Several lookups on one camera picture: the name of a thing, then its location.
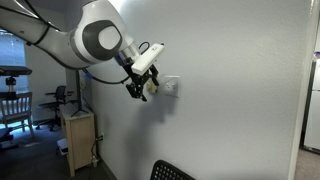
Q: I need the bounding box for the black power cord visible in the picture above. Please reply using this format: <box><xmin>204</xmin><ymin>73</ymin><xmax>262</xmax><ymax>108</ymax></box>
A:
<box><xmin>90</xmin><ymin>133</ymin><xmax>105</xmax><ymax>168</ymax></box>

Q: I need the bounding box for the white double switch plate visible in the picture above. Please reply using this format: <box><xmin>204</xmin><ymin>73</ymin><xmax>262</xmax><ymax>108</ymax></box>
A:
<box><xmin>159</xmin><ymin>75</ymin><xmax>181</xmax><ymax>99</ymax></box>

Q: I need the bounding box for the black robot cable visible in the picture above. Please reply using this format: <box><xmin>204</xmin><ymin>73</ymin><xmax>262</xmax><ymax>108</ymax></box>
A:
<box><xmin>81</xmin><ymin>67</ymin><xmax>132</xmax><ymax>86</ymax></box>

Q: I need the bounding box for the black perforated metal chair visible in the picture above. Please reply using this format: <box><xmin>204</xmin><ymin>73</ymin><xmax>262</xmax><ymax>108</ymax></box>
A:
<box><xmin>149</xmin><ymin>159</ymin><xmax>196</xmax><ymax>180</ymax></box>

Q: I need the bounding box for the black office swivel chair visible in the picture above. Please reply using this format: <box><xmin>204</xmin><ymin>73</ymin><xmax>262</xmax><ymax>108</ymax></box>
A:
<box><xmin>35</xmin><ymin>85</ymin><xmax>73</xmax><ymax>132</ymax></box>

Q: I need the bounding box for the white wooden slatted chair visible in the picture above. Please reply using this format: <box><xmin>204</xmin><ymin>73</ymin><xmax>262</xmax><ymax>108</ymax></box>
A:
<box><xmin>0</xmin><ymin>92</ymin><xmax>36</xmax><ymax>136</ymax></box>

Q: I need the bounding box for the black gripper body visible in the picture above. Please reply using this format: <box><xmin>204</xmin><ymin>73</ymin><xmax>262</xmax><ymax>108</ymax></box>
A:
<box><xmin>122</xmin><ymin>60</ymin><xmax>153</xmax><ymax>87</ymax></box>

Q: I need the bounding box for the white door frame trim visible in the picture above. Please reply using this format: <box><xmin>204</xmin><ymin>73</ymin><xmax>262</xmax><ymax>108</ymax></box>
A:
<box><xmin>288</xmin><ymin>0</ymin><xmax>320</xmax><ymax>180</ymax></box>

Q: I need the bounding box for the bright window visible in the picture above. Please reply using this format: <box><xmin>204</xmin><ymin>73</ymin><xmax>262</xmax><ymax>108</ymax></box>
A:
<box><xmin>0</xmin><ymin>29</ymin><xmax>27</xmax><ymax>85</ymax></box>

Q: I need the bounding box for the white box on floor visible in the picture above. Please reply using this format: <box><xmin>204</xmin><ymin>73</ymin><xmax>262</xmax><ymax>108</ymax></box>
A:
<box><xmin>56</xmin><ymin>138</ymin><xmax>69</xmax><ymax>156</ymax></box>

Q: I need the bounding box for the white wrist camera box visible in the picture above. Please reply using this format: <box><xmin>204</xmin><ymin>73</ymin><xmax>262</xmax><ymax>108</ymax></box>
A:
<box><xmin>130</xmin><ymin>43</ymin><xmax>166</xmax><ymax>76</ymax></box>

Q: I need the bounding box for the beige thermostat dial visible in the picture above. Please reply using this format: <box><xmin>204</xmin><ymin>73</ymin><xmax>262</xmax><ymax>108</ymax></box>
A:
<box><xmin>146</xmin><ymin>81</ymin><xmax>159</xmax><ymax>96</ymax></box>

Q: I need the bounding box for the black camera tripod stand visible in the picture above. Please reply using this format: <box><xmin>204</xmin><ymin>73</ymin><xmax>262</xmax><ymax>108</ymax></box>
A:
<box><xmin>0</xmin><ymin>65</ymin><xmax>33</xmax><ymax>100</ymax></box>

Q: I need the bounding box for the light wooden cabinet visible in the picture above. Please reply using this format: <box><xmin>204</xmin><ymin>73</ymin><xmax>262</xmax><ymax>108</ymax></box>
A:
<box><xmin>59</xmin><ymin>107</ymin><xmax>98</xmax><ymax>178</ymax></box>

